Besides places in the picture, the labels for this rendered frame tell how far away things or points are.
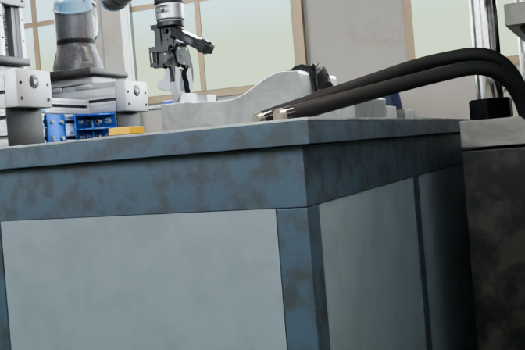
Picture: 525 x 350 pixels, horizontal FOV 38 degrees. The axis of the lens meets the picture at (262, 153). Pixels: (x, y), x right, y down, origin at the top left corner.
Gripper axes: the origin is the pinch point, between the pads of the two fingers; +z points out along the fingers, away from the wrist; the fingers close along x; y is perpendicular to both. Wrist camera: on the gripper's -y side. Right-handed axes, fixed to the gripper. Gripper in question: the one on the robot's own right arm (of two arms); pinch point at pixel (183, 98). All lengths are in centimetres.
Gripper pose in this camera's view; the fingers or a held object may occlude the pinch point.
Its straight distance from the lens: 198.2
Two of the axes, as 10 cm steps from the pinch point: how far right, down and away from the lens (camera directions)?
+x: -4.2, 0.4, -9.1
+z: 0.8, 10.0, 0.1
